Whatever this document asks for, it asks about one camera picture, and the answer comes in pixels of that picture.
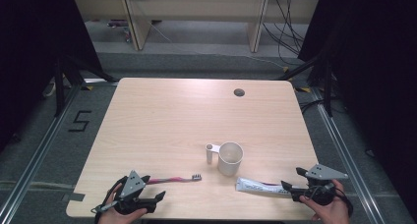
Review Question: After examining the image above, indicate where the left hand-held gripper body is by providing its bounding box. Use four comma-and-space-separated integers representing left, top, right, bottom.
112, 170, 157, 216

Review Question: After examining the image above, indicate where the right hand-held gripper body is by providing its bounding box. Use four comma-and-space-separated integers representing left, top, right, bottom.
289, 163, 349, 206

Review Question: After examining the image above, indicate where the pink toothbrush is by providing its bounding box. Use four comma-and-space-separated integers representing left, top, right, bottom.
146, 173, 203, 186

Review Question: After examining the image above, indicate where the white toothpaste tube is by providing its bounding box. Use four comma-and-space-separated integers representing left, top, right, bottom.
235, 176, 293, 198

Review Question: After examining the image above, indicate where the white cup with side holder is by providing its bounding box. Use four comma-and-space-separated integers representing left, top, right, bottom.
205, 140, 245, 178

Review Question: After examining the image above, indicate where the person's right hand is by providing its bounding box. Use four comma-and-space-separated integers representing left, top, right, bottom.
298, 179, 353, 224

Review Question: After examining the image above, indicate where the person's left hand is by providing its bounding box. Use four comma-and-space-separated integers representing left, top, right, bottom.
97, 183, 149, 224

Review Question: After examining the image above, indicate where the black tape patch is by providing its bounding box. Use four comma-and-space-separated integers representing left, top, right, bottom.
61, 192, 87, 203

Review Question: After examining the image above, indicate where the black metal stand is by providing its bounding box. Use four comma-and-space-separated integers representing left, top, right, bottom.
53, 55, 119, 118
276, 53, 335, 118

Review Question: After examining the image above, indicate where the light wooden furniture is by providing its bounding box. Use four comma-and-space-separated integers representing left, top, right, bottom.
72, 0, 321, 53

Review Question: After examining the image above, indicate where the aluminium floor rail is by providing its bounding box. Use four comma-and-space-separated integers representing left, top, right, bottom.
0, 84, 82, 224
311, 87, 382, 224

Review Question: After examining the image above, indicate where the right hand-held gripper cable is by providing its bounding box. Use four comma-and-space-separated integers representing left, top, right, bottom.
303, 183, 355, 218

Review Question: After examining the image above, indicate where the hand-held gripper cable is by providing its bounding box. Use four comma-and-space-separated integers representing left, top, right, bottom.
90, 176, 130, 224
303, 183, 355, 218

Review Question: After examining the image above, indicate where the left hand-held gripper cable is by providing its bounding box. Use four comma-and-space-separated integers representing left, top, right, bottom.
90, 176, 130, 224

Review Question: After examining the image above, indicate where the black floor cable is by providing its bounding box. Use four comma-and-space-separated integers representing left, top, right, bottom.
299, 98, 326, 115

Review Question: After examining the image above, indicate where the bundle of black cables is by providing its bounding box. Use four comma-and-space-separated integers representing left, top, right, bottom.
262, 0, 307, 67

